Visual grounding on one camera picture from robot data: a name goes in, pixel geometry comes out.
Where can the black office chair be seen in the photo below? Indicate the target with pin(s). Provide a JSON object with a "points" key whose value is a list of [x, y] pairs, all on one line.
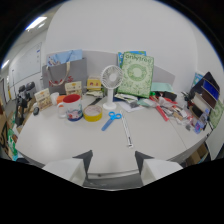
{"points": [[25, 96]]}

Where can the yellow small box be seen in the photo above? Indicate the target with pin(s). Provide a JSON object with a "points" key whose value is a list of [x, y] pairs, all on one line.
{"points": [[94, 83]]}

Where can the white-and-red mug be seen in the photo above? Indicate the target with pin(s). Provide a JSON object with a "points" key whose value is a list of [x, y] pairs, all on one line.
{"points": [[71, 107]]}

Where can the red flat strip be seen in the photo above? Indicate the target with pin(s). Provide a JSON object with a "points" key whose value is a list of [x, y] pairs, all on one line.
{"points": [[160, 110]]}

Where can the blue scissors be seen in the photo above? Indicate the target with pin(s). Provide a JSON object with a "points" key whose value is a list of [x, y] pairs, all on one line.
{"points": [[111, 120]]}

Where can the whiteboard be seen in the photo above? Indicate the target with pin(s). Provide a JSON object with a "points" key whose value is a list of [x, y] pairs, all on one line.
{"points": [[27, 64]]}

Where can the white pen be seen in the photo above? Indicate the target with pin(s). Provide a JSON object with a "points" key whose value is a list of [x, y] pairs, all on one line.
{"points": [[126, 129]]}

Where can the beige patterned box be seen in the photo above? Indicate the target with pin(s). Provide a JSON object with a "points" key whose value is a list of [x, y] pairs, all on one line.
{"points": [[73, 88], [43, 98]]}

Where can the teal paper sheet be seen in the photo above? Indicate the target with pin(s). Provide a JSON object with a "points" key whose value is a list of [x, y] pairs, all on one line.
{"points": [[161, 87]]}

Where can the orange bowl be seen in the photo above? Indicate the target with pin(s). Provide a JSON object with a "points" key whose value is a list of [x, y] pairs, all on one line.
{"points": [[61, 98]]}

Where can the ceiling light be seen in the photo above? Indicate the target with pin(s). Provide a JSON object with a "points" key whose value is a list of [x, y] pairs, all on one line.
{"points": [[36, 23]]}

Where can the blue poster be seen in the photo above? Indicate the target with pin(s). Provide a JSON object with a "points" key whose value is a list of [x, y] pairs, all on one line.
{"points": [[197, 79]]}

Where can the white cup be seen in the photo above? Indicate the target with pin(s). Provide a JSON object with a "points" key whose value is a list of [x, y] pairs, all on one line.
{"points": [[54, 97]]}

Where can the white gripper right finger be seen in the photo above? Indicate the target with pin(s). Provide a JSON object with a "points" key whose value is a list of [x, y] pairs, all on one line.
{"points": [[156, 169]]}

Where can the grey paper gift bag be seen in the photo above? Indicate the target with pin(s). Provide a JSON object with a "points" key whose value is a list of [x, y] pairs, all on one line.
{"points": [[63, 75]]}

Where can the white desk fan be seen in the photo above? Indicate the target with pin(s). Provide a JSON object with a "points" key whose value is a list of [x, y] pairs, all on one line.
{"points": [[111, 85]]}

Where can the green Onlytree box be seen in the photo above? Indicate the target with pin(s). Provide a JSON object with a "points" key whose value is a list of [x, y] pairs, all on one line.
{"points": [[136, 75]]}

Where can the green patterned card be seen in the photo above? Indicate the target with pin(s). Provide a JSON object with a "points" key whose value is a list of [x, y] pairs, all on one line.
{"points": [[217, 113]]}

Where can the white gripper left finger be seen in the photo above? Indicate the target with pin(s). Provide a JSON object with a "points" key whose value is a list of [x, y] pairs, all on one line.
{"points": [[68, 168]]}

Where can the yellow tape roll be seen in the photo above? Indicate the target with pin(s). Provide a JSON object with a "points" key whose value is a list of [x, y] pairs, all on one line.
{"points": [[92, 113]]}

